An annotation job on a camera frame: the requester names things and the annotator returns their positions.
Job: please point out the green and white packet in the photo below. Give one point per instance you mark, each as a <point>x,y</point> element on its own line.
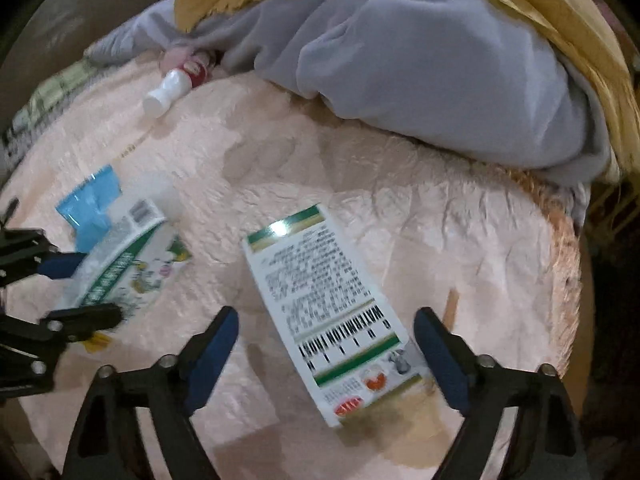
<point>130,260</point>

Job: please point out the white bottle with red label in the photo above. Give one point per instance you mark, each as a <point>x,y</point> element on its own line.
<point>167,87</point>

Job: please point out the green patterned cloth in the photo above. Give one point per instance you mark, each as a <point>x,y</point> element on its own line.
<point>45,105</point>

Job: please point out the grey blanket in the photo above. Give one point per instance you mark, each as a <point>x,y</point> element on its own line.
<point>425,60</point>

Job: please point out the yellow frilled pillow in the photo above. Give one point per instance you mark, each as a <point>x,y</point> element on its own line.
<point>560,15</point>

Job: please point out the white box with barcode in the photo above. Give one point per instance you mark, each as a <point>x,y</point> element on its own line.
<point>320,300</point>

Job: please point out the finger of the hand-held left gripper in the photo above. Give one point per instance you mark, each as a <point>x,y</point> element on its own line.
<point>85,321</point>
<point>62,265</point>

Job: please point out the wooden bed frame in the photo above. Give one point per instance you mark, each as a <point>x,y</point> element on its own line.
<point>588,335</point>

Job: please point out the blue wrapper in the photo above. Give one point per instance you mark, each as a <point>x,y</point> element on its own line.
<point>90,200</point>

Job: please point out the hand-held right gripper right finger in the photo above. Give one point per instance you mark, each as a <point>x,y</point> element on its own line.
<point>440,355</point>

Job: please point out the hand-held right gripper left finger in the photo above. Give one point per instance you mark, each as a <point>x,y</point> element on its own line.
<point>210,350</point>

